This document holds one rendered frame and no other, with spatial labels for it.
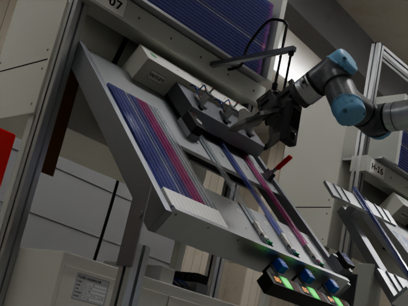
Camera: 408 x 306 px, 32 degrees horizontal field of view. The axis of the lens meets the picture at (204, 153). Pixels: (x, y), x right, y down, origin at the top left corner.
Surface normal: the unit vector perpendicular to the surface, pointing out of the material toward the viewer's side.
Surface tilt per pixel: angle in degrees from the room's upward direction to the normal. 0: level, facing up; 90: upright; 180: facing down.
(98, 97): 90
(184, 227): 133
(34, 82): 90
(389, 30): 180
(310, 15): 90
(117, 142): 90
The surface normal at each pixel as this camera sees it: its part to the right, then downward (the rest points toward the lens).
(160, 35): 0.71, -0.05
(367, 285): -0.74, -0.33
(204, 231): 0.37, 0.60
